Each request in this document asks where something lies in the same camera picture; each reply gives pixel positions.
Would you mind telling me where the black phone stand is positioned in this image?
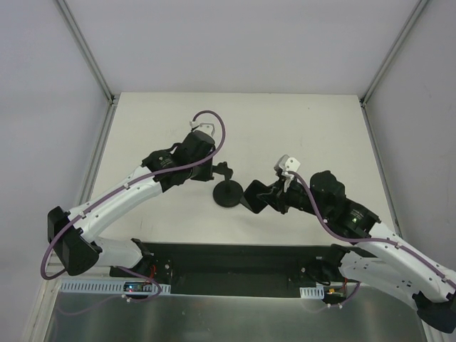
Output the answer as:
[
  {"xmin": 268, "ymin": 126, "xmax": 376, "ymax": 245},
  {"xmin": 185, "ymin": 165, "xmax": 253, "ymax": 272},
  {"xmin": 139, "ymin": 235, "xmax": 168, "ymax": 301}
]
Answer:
[{"xmin": 212, "ymin": 162, "xmax": 244, "ymax": 208}]

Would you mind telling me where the black smartphone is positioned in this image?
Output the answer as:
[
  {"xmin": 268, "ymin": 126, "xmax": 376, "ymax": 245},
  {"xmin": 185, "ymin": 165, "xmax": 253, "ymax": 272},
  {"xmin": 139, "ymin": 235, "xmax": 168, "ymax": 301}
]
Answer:
[{"xmin": 240, "ymin": 180, "xmax": 273, "ymax": 214}]

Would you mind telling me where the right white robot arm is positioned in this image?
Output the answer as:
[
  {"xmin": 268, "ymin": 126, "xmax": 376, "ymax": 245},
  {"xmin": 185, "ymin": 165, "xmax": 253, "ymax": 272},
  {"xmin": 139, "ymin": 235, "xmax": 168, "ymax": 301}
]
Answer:
[{"xmin": 262, "ymin": 170, "xmax": 455, "ymax": 333}]

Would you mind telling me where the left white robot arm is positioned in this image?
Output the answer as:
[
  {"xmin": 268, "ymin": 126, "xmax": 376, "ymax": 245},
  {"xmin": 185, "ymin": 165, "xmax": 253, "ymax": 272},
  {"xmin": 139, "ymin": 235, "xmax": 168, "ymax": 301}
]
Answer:
[{"xmin": 47, "ymin": 123, "xmax": 215, "ymax": 277}]

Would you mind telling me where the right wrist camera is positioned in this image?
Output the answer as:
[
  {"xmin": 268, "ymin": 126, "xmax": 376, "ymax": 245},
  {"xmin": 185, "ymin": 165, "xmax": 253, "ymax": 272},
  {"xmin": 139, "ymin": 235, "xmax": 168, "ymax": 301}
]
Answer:
[{"xmin": 274, "ymin": 155, "xmax": 301, "ymax": 192}]

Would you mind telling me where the right white cable duct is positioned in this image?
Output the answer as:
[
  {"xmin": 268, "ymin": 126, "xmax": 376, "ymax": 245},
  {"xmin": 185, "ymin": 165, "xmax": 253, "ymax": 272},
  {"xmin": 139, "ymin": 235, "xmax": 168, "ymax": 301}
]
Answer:
[{"xmin": 299, "ymin": 285, "xmax": 325, "ymax": 300}]

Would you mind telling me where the white cable duct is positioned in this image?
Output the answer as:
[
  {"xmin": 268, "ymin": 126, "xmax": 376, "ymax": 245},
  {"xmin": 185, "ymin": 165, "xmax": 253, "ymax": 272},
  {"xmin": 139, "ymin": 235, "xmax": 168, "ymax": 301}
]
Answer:
[
  {"xmin": 299, "ymin": 285, "xmax": 325, "ymax": 300},
  {"xmin": 60, "ymin": 279, "xmax": 171, "ymax": 296}
]

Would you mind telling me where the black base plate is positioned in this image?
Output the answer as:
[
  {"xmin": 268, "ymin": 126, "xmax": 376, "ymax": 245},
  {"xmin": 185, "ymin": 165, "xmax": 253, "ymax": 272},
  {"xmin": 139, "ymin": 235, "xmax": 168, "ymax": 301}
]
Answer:
[{"xmin": 132, "ymin": 243, "xmax": 370, "ymax": 298}]

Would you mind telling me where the left white cable duct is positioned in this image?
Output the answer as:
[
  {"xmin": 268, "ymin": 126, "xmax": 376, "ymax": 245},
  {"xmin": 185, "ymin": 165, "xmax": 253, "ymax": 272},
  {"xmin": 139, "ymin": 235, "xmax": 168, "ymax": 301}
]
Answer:
[{"xmin": 60, "ymin": 279, "xmax": 171, "ymax": 296}]

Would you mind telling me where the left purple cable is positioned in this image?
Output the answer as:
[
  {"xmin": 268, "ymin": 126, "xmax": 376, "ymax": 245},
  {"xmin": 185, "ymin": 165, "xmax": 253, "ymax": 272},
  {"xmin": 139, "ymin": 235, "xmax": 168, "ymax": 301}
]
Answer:
[{"xmin": 41, "ymin": 110, "xmax": 228, "ymax": 304}]

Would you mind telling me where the right aluminium frame post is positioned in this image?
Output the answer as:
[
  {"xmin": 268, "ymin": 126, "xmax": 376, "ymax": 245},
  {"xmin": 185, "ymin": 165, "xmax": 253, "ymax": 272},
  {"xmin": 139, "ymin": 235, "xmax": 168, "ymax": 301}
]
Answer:
[{"xmin": 360, "ymin": 0, "xmax": 431, "ymax": 108}]

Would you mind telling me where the aluminium frame post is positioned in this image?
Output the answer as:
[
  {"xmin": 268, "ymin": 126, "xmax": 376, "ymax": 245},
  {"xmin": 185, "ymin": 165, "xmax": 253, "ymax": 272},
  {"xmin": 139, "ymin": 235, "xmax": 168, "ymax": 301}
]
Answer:
[
  {"xmin": 53, "ymin": 0, "xmax": 117, "ymax": 104},
  {"xmin": 360, "ymin": 0, "xmax": 431, "ymax": 108}
]

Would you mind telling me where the left aluminium frame post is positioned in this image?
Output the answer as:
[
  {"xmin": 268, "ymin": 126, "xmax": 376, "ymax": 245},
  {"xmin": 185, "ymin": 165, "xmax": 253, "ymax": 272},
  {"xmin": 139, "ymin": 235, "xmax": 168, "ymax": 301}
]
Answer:
[{"xmin": 53, "ymin": 0, "xmax": 117, "ymax": 104}]

